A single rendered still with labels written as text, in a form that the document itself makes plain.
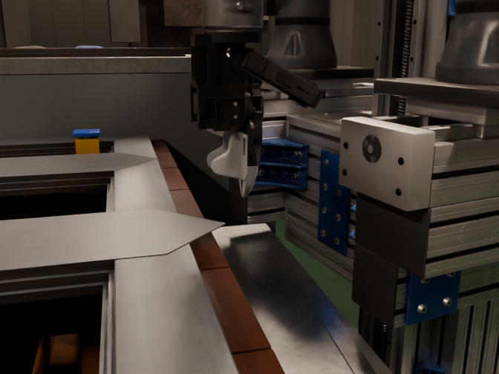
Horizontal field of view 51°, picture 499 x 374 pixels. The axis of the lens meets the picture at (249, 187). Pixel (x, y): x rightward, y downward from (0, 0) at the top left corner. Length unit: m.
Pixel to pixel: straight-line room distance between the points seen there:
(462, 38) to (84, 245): 0.53
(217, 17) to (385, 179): 0.27
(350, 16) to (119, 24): 2.37
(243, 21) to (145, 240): 0.29
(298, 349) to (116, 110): 0.93
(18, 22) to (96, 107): 6.16
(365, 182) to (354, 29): 4.64
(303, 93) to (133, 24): 3.20
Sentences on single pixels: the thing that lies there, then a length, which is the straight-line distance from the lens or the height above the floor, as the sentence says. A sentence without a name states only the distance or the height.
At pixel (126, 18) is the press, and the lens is 3.82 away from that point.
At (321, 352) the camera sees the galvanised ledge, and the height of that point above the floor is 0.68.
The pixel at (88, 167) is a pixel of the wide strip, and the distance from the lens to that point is 1.09.
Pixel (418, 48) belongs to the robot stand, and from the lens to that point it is 0.94.
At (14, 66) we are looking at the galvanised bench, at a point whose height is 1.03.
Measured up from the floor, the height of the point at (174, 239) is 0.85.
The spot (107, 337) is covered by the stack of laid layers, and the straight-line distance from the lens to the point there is 0.52.
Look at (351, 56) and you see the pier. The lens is 5.26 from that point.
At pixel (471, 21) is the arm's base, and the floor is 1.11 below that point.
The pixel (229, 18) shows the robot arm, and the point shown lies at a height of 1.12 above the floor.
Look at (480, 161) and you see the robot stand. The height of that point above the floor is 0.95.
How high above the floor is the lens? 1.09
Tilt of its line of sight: 15 degrees down
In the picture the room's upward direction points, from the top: straight up
